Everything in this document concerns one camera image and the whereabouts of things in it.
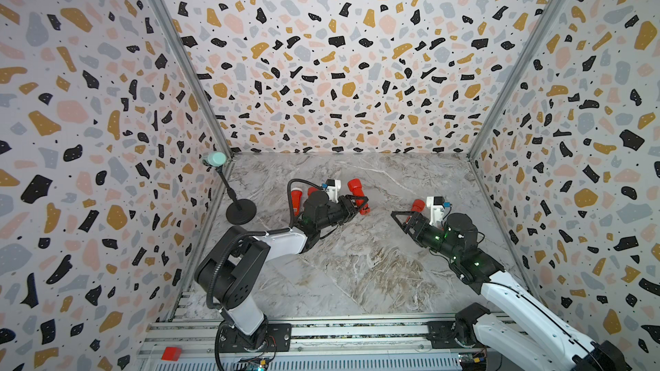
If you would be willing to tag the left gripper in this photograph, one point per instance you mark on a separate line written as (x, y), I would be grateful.
(346, 203)

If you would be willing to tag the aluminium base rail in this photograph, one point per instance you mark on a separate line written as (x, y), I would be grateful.
(390, 342)

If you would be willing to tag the red flashlight white rim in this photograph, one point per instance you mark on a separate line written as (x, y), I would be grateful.
(296, 197)

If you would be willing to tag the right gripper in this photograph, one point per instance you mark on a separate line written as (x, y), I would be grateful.
(424, 235)

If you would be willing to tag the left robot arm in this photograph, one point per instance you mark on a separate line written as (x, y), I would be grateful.
(229, 272)

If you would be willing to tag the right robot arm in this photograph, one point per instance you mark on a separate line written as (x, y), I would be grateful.
(544, 342)

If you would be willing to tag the red block on rail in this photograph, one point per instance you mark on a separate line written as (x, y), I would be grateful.
(171, 354)

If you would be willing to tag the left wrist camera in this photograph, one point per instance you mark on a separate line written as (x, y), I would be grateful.
(332, 188)

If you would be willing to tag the microphone stand green head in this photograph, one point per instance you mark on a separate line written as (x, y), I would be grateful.
(240, 211)

